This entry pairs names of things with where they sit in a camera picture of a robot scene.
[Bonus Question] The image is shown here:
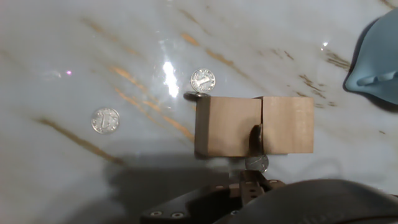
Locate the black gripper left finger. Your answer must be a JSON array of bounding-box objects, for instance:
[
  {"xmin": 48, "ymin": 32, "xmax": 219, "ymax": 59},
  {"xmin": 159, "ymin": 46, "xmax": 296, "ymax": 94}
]
[{"xmin": 139, "ymin": 170, "xmax": 266, "ymax": 224}]

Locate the light blue piggy bank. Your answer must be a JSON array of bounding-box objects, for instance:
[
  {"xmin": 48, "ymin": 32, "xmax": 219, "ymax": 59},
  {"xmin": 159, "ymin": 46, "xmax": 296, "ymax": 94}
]
[{"xmin": 343, "ymin": 8, "xmax": 398, "ymax": 106}]

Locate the light wooden block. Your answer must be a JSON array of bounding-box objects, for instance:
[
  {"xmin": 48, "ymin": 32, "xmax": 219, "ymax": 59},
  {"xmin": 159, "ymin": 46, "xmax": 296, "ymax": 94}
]
[
  {"xmin": 254, "ymin": 95, "xmax": 315, "ymax": 156},
  {"xmin": 194, "ymin": 95, "xmax": 264, "ymax": 158}
]

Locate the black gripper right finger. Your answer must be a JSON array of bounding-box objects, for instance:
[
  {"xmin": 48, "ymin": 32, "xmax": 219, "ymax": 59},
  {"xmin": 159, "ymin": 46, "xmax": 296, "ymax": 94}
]
[{"xmin": 262, "ymin": 177, "xmax": 286, "ymax": 190}]

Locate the white marble pattern mat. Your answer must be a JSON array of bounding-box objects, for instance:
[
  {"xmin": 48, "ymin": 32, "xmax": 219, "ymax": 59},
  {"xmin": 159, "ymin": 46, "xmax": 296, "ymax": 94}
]
[{"xmin": 0, "ymin": 0, "xmax": 398, "ymax": 224}]

